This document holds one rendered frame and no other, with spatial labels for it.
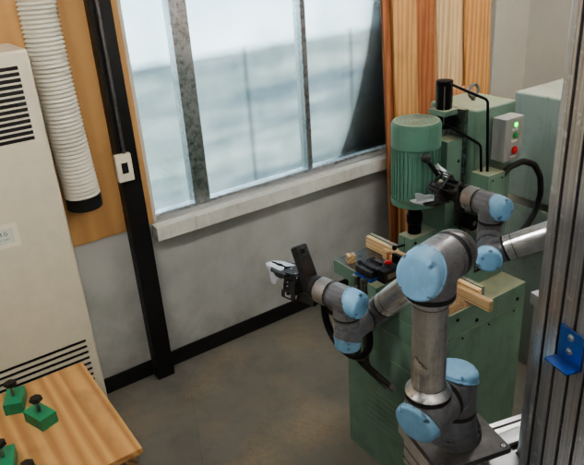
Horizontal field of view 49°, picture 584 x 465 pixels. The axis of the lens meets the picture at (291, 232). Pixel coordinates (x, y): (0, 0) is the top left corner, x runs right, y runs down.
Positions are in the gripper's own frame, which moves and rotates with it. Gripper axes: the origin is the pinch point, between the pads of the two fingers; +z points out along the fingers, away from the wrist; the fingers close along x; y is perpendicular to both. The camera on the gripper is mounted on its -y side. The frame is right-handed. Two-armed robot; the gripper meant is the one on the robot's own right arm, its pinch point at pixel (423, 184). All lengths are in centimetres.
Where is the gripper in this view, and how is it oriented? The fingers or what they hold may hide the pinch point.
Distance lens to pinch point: 221.4
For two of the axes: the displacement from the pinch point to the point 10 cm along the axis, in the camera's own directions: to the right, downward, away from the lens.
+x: -5.9, 8.0, -1.1
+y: -5.7, -5.1, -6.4
